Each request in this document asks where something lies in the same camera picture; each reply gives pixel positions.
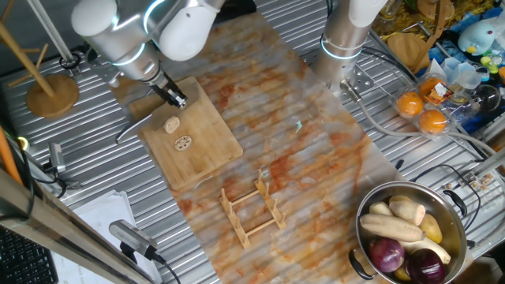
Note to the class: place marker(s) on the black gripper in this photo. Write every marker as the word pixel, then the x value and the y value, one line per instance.
pixel 167 88

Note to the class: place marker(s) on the lotus root chunk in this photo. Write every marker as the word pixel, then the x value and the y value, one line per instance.
pixel 171 124

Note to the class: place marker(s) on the steel cleaver knife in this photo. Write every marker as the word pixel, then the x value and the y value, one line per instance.
pixel 132 129

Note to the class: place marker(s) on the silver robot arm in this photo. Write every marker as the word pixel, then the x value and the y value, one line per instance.
pixel 118 39

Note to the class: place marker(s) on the lotus root slice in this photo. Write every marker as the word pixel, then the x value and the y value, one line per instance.
pixel 183 143

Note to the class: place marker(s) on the small pale root piece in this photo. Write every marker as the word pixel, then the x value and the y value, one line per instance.
pixel 379 209

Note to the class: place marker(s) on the long pale lotus root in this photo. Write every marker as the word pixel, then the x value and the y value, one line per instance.
pixel 390 228

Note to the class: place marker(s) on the thick short lotus root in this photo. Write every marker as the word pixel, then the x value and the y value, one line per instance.
pixel 408 209

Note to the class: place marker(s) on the pale curved root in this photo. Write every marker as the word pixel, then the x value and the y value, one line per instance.
pixel 432 248

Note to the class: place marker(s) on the wooden cutting board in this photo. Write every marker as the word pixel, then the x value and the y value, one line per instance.
pixel 209 138

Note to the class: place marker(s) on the wooden mug tree stand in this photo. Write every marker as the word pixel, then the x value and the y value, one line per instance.
pixel 53 96

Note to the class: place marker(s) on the white paper stack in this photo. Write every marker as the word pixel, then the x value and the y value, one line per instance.
pixel 102 213

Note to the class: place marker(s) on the wooden knife rack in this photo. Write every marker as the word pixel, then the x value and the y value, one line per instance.
pixel 236 223

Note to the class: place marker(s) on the orange marble pattern mat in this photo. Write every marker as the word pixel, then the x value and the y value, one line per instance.
pixel 307 150

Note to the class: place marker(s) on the white rod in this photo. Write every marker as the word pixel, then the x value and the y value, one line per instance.
pixel 49 29

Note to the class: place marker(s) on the orange pole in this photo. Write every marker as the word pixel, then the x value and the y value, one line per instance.
pixel 8 158

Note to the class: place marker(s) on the black keyboard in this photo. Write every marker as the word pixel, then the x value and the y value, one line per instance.
pixel 23 260

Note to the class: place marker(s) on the small black plug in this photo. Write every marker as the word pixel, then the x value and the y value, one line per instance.
pixel 399 164

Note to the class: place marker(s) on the round wooden stand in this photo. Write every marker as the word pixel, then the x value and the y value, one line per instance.
pixel 408 51

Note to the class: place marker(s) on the orange fruit with label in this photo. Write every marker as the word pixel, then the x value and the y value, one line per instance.
pixel 428 86

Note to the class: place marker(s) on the small yellow potato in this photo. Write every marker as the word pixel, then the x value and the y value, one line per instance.
pixel 400 273

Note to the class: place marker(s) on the clear plastic fruit pack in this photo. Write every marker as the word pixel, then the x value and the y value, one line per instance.
pixel 457 106

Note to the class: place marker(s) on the clear plastic cup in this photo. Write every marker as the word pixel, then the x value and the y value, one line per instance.
pixel 465 77

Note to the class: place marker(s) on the steel pot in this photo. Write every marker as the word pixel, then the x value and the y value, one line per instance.
pixel 450 209

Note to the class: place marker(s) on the dark purple onion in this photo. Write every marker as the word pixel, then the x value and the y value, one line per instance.
pixel 426 268

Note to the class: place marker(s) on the blue plush toy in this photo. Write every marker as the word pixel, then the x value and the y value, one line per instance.
pixel 475 37

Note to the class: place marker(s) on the dark glass bowl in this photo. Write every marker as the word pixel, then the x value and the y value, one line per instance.
pixel 487 98

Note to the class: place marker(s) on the green yellow toy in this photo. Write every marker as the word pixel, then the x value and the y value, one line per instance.
pixel 489 64

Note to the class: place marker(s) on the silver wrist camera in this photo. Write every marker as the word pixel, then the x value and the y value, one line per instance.
pixel 182 103

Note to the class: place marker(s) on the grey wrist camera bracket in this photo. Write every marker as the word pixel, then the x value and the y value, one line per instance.
pixel 110 75

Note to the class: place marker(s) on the black clamp mounted camera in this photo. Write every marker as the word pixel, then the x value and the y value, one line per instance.
pixel 55 158

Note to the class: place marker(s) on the silver exterior camera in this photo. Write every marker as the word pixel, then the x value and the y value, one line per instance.
pixel 130 236

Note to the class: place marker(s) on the aluminium frame bar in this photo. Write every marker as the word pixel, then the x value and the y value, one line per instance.
pixel 59 232

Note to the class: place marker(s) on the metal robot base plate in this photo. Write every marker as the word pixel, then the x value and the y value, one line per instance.
pixel 361 81

